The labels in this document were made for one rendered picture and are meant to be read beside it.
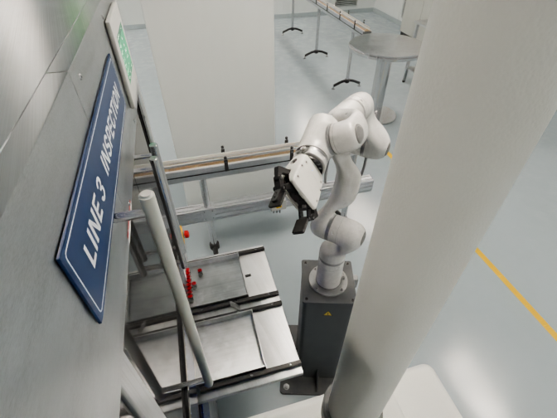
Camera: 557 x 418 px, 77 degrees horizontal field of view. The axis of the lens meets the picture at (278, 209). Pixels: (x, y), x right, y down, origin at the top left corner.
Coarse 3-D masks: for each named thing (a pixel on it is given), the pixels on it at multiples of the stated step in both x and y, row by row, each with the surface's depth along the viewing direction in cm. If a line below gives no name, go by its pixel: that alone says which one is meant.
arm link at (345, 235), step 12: (336, 216) 145; (336, 228) 142; (348, 228) 140; (360, 228) 141; (336, 240) 143; (348, 240) 140; (360, 240) 140; (324, 252) 153; (336, 252) 149; (348, 252) 144; (336, 264) 154
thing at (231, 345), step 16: (208, 320) 150; (224, 320) 154; (240, 320) 154; (208, 336) 148; (224, 336) 148; (240, 336) 148; (256, 336) 148; (208, 352) 143; (224, 352) 143; (240, 352) 143; (256, 352) 143; (224, 368) 138; (240, 368) 138; (256, 368) 135
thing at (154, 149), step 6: (150, 144) 84; (156, 144) 84; (150, 150) 85; (156, 150) 85; (138, 156) 85; (144, 156) 85; (150, 156) 86; (162, 168) 89; (162, 174) 89; (168, 186) 93; (168, 192) 94; (174, 210) 98; (174, 216) 100; (180, 228) 104; (180, 234) 105; (174, 246) 108
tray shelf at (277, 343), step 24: (264, 264) 177; (264, 288) 167; (216, 312) 157; (264, 312) 157; (264, 336) 148; (288, 336) 148; (264, 360) 141; (288, 360) 141; (240, 384) 134; (264, 384) 135
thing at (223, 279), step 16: (224, 256) 177; (192, 272) 173; (208, 272) 173; (224, 272) 173; (240, 272) 173; (192, 288) 166; (208, 288) 166; (224, 288) 166; (240, 288) 166; (192, 304) 160; (208, 304) 157
